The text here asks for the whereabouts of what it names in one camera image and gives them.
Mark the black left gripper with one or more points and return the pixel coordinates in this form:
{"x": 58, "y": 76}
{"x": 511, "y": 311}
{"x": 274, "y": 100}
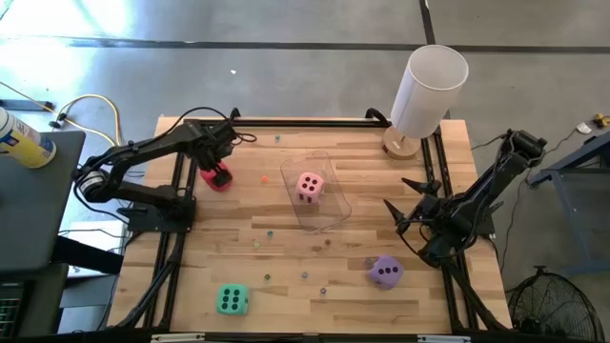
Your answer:
{"x": 214, "y": 140}

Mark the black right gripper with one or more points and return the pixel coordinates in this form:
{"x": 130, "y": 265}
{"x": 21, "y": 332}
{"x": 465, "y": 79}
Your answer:
{"x": 436, "y": 212}

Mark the large red foam die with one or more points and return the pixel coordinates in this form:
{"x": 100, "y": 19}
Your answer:
{"x": 207, "y": 182}

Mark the large purple foam die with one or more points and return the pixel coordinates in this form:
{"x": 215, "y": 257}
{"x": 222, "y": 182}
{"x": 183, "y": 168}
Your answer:
{"x": 386, "y": 272}

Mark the large pink foam die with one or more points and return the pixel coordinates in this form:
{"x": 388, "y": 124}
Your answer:
{"x": 310, "y": 188}

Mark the large turquoise foam die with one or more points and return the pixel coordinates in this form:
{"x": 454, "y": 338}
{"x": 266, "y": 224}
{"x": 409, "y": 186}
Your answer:
{"x": 232, "y": 299}

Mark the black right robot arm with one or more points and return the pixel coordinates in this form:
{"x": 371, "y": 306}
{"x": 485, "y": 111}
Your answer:
{"x": 476, "y": 200}

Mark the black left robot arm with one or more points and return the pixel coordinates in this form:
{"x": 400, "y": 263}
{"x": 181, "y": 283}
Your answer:
{"x": 143, "y": 148}

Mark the clear plastic bin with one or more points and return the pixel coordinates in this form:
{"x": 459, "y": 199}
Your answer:
{"x": 333, "y": 216}

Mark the white shade wooden base lamp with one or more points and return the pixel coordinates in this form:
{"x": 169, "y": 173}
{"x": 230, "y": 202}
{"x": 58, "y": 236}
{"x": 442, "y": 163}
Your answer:
{"x": 429, "y": 90}

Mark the blue-grey metal table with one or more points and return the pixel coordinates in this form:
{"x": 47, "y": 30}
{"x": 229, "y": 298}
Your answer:
{"x": 572, "y": 159}

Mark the black floor fan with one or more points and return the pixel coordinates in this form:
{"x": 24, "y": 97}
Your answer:
{"x": 553, "y": 309}

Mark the dark grey desk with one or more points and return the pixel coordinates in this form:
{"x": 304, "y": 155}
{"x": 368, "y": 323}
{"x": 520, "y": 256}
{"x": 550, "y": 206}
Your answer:
{"x": 33, "y": 205}

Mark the white power adapter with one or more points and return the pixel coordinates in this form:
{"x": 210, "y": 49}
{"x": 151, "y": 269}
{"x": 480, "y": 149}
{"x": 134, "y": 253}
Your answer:
{"x": 583, "y": 127}

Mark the yellow wipes canister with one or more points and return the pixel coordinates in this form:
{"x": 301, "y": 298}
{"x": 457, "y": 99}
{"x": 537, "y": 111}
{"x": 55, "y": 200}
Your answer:
{"x": 24, "y": 143}

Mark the black flat floor bar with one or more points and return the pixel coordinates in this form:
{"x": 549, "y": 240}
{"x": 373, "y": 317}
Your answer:
{"x": 24, "y": 105}

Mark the small yellow object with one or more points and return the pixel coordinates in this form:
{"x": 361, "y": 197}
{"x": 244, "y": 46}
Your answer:
{"x": 601, "y": 119}

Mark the keyboard with green backlight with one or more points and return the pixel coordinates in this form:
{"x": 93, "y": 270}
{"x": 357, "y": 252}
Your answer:
{"x": 9, "y": 309}

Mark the black aluminium table frame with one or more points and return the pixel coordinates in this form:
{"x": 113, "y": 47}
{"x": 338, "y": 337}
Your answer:
{"x": 305, "y": 123}

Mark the silver aluminium frame post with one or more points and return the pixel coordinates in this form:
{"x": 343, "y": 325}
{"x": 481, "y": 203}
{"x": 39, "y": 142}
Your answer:
{"x": 178, "y": 337}
{"x": 443, "y": 338}

